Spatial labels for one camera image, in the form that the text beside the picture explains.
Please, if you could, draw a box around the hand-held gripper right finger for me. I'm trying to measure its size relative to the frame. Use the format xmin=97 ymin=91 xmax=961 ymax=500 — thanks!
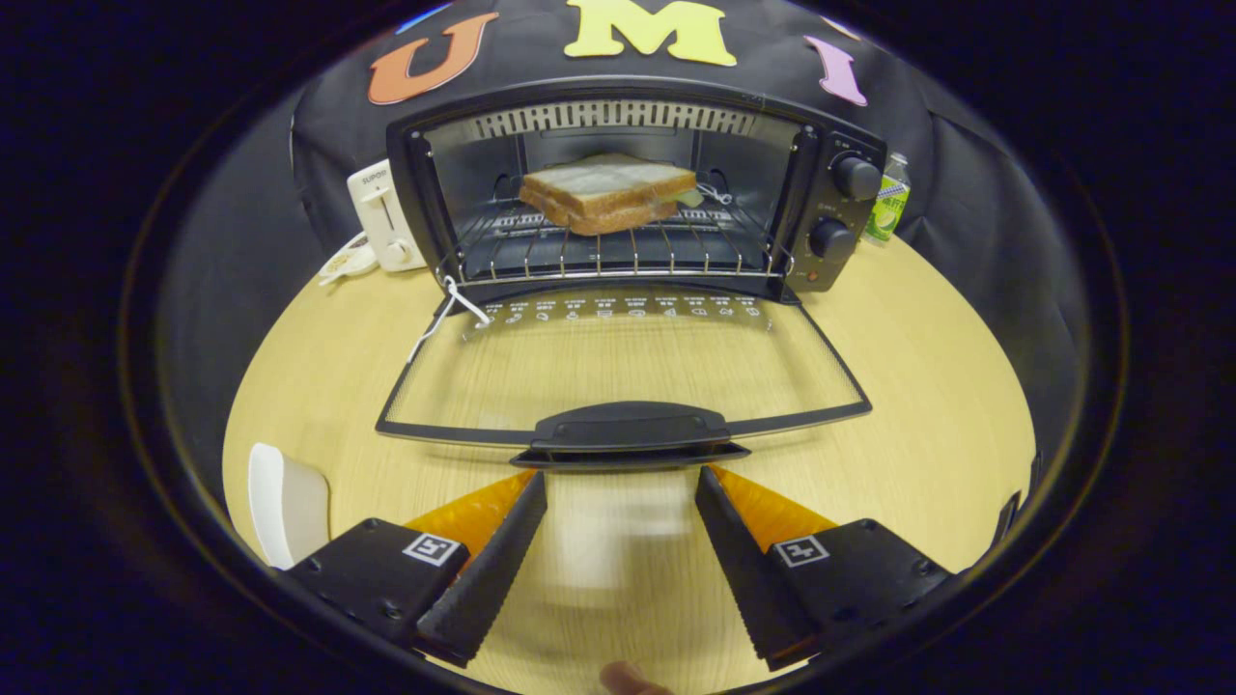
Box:
xmin=694 ymin=463 xmax=958 ymax=673

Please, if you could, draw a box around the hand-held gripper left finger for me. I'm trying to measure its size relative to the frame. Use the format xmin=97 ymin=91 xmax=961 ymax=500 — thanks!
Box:
xmin=284 ymin=469 xmax=549 ymax=669

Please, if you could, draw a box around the black toaster oven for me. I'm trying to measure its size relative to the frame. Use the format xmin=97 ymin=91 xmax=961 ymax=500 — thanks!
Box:
xmin=374 ymin=74 xmax=890 ymax=475

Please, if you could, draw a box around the toast sandwich with lettuce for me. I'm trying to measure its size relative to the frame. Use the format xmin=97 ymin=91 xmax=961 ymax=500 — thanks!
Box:
xmin=518 ymin=152 xmax=707 ymax=238

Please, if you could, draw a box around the white slot toaster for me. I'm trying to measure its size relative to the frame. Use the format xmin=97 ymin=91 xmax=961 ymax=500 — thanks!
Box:
xmin=345 ymin=158 xmax=429 ymax=275

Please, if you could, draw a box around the white plate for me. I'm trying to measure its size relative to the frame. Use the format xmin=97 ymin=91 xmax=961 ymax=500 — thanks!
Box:
xmin=246 ymin=441 xmax=332 ymax=571

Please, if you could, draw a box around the black backdrop cloth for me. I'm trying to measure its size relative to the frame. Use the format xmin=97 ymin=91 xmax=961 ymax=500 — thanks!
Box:
xmin=154 ymin=0 xmax=1094 ymax=488

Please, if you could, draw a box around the green drink bottle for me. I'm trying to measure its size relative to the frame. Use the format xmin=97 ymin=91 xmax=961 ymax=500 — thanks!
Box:
xmin=863 ymin=151 xmax=913 ymax=243

